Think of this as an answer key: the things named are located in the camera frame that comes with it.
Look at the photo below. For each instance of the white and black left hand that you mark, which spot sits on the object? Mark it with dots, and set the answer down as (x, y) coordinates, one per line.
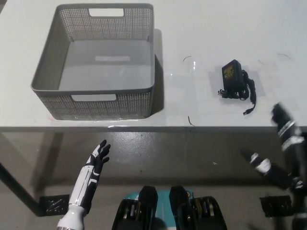
(94, 165)

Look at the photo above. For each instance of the black and white right hand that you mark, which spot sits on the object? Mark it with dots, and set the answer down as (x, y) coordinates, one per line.
(298, 167)

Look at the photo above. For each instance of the black table foot plate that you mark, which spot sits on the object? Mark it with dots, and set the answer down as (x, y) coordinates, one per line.
(275, 206)
(54, 203)

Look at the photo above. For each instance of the dark metal table leg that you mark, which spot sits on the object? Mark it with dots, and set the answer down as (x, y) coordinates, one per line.
(19, 187)

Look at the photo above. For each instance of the grey perforated plastic basket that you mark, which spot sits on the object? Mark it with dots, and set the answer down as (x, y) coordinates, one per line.
(105, 72)

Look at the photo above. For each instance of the thin curved black thread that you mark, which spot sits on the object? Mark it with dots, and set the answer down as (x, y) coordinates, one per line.
(186, 57)
(284, 55)

